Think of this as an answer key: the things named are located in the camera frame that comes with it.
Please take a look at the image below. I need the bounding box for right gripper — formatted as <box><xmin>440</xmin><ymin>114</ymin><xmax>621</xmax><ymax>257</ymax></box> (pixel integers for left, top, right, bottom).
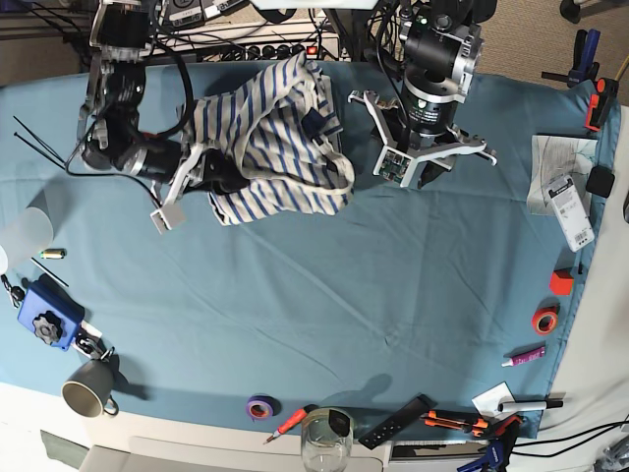
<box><xmin>149</xmin><ymin>144</ymin><xmax>249</xmax><ymax>209</ymax></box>

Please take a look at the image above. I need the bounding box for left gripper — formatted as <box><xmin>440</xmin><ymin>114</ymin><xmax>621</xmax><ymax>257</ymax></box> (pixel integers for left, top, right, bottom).
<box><xmin>348</xmin><ymin>90</ymin><xmax>497</xmax><ymax>190</ymax></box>

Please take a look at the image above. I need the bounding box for blue white striped T-shirt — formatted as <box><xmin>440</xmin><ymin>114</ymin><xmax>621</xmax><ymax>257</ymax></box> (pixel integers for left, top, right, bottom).
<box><xmin>192</xmin><ymin>53</ymin><xmax>355</xmax><ymax>226</ymax></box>

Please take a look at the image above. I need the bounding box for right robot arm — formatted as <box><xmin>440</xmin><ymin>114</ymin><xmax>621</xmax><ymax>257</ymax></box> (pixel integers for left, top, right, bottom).
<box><xmin>71</xmin><ymin>1</ymin><xmax>249</xmax><ymax>209</ymax></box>

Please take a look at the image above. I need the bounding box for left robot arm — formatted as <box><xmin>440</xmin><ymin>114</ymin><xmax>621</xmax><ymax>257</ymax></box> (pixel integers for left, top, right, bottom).
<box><xmin>348</xmin><ymin>1</ymin><xmax>497</xmax><ymax>188</ymax></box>

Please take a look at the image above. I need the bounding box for printed paper sheet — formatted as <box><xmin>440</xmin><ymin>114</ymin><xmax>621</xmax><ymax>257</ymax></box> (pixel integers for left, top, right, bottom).
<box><xmin>526</xmin><ymin>135</ymin><xmax>597</xmax><ymax>215</ymax></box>

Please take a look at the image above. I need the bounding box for teal table cloth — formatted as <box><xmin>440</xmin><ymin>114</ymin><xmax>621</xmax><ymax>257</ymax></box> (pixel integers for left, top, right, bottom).
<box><xmin>1</xmin><ymin>63</ymin><xmax>594</xmax><ymax>429</ymax></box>

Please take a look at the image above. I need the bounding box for black power strip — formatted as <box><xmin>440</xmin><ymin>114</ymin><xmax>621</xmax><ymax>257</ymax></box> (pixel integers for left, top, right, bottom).
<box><xmin>220</xmin><ymin>43</ymin><xmax>322</xmax><ymax>61</ymax></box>

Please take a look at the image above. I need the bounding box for white packaged item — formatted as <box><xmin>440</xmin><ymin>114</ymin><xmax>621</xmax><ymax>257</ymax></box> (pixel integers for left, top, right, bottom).
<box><xmin>545</xmin><ymin>174</ymin><xmax>595</xmax><ymax>253</ymax></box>

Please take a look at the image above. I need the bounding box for black square pad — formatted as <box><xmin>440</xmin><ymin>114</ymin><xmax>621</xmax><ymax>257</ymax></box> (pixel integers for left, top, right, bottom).
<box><xmin>586</xmin><ymin>165</ymin><xmax>615</xmax><ymax>199</ymax></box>

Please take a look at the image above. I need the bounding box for red cube block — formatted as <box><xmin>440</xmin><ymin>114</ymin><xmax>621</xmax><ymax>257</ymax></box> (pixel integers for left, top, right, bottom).
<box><xmin>548</xmin><ymin>269</ymin><xmax>574</xmax><ymax>296</ymax></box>

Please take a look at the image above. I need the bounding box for blue bar clamp top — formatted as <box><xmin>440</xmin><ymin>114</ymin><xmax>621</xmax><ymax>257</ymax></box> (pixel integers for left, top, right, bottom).
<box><xmin>541</xmin><ymin>29</ymin><xmax>600</xmax><ymax>89</ymax></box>

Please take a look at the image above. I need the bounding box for blue bar clamp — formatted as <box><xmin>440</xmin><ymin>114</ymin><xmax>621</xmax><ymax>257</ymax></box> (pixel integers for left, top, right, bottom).
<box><xmin>457</xmin><ymin>414</ymin><xmax>523</xmax><ymax>472</ymax></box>
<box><xmin>541</xmin><ymin>29</ymin><xmax>600</xmax><ymax>89</ymax></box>

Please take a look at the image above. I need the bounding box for orange black clamp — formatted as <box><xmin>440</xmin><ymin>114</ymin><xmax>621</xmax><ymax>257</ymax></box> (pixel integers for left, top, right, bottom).
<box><xmin>585</xmin><ymin>78</ymin><xmax>619</xmax><ymax>132</ymax></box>

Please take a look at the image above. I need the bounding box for small brass battery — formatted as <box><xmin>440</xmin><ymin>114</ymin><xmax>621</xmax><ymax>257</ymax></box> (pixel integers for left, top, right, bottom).
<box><xmin>39</xmin><ymin>248</ymin><xmax>67</xmax><ymax>260</ymax></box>

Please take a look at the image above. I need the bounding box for orange tape roll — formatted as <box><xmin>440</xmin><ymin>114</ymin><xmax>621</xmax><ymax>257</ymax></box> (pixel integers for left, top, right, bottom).
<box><xmin>531</xmin><ymin>305</ymin><xmax>559</xmax><ymax>335</ymax></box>

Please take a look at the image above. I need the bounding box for black stick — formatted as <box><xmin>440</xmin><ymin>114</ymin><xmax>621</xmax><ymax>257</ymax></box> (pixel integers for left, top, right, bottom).
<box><xmin>30</xmin><ymin>258</ymin><xmax>69</xmax><ymax>288</ymax></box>

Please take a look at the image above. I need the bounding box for frosted plastic cup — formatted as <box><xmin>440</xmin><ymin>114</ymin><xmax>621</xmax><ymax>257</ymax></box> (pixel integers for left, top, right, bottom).
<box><xmin>1</xmin><ymin>206</ymin><xmax>54</xmax><ymax>274</ymax></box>

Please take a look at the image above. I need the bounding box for purple glue tube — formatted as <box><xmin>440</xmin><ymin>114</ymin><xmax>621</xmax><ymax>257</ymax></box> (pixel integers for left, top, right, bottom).
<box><xmin>501</xmin><ymin>346</ymin><xmax>545</xmax><ymax>368</ymax></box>

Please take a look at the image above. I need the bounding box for blue box with black knob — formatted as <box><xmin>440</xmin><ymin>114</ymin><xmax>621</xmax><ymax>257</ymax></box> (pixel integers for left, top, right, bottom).
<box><xmin>17</xmin><ymin>281</ymin><xmax>85</xmax><ymax>351</ymax></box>

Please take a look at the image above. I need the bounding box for purple tape roll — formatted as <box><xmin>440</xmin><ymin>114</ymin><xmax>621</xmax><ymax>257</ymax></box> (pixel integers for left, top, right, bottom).
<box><xmin>246</xmin><ymin>394</ymin><xmax>281</xmax><ymax>422</ymax></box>

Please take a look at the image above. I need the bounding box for white paper note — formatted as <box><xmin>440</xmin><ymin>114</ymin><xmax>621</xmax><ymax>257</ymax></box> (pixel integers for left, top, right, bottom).
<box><xmin>472</xmin><ymin>383</ymin><xmax>514</xmax><ymax>421</ymax></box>

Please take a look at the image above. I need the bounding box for orange black utility knife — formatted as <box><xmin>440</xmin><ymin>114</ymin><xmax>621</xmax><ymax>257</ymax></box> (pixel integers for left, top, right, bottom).
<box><xmin>421</xmin><ymin>410</ymin><xmax>489</xmax><ymax>438</ymax></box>

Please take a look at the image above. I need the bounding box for grey ceramic mug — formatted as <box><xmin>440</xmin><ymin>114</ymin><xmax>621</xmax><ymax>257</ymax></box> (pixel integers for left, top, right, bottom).
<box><xmin>61</xmin><ymin>360</ymin><xmax>119</xmax><ymax>418</ymax></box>

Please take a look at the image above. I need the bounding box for white marker pen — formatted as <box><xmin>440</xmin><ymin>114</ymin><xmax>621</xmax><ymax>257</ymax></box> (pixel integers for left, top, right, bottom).
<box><xmin>497</xmin><ymin>399</ymin><xmax>564</xmax><ymax>413</ymax></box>

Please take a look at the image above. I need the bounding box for black remote control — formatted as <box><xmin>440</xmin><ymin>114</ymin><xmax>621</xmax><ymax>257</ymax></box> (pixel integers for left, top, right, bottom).
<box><xmin>358</xmin><ymin>394</ymin><xmax>436</xmax><ymax>450</ymax></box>

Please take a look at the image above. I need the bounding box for clear drinking glass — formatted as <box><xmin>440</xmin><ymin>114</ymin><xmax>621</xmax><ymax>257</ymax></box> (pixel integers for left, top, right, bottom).
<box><xmin>301</xmin><ymin>407</ymin><xmax>354</xmax><ymax>472</ymax></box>

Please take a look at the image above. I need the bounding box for blue bar clamp bottom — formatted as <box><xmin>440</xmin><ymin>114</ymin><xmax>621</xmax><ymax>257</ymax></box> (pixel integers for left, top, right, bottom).
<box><xmin>457</xmin><ymin>414</ymin><xmax>523</xmax><ymax>472</ymax></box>

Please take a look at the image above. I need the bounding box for long black cable tie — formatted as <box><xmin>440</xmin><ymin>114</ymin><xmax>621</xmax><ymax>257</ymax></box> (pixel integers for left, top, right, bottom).
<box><xmin>13</xmin><ymin>116</ymin><xmax>65</xmax><ymax>166</ymax></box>

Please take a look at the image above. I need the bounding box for short black cable tie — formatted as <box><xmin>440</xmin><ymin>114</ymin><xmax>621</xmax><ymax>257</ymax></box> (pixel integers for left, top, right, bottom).
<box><xmin>14</xmin><ymin>133</ymin><xmax>68</xmax><ymax>174</ymax></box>

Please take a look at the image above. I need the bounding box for orange handled screwdriver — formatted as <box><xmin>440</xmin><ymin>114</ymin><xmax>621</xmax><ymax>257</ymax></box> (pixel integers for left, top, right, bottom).
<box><xmin>264</xmin><ymin>404</ymin><xmax>317</xmax><ymax>444</ymax></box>

